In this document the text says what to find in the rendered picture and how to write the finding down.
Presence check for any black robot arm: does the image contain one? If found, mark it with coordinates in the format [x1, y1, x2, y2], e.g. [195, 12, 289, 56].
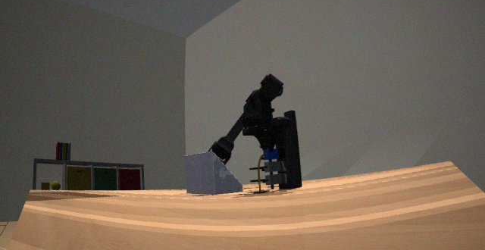
[208, 74, 283, 165]

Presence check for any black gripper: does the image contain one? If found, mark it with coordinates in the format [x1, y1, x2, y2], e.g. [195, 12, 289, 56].
[242, 105, 292, 152]

